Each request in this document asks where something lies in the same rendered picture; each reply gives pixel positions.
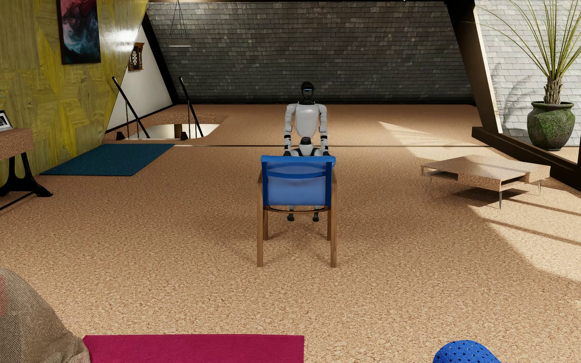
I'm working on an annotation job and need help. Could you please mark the blue fabric wooden chair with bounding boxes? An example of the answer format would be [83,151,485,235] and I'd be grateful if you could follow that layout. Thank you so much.
[257,155,338,268]

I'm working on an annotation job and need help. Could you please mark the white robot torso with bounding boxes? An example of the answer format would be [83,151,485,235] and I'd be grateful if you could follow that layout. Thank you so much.
[293,102,321,157]

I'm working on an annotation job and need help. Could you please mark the black stair handrail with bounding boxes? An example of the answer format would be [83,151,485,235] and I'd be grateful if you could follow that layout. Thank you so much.
[111,76,151,141]
[178,76,205,140]

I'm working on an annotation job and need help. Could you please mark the hanging pendant lamp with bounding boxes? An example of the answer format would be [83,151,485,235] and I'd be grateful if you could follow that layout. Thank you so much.
[167,0,193,48]

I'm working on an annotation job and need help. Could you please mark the low cork coffee table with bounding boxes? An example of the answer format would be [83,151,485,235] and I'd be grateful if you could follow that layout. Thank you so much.
[420,154,551,210]

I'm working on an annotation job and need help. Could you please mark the teal floor rug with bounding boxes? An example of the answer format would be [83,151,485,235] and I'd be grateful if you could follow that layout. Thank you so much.
[40,144,176,177]

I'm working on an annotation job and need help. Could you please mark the magenta floor rug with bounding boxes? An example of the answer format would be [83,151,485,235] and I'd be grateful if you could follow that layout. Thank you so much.
[83,334,305,363]

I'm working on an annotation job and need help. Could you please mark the mossy green plant pot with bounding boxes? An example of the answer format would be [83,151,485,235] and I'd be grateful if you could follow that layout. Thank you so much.
[527,101,576,152]

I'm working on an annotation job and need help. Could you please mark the blue perforated round object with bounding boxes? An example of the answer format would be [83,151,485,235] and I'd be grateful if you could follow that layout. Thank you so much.
[432,340,502,363]

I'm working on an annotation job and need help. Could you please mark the tall spiky palm plant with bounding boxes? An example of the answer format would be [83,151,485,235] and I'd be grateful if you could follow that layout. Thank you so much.
[474,0,581,106]

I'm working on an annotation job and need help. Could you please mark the wall dartboard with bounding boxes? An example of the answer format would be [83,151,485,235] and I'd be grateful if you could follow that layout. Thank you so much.
[127,42,145,72]

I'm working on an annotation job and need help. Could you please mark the abstract wall painting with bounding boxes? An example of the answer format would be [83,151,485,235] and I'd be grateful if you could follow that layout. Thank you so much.
[56,0,102,66]

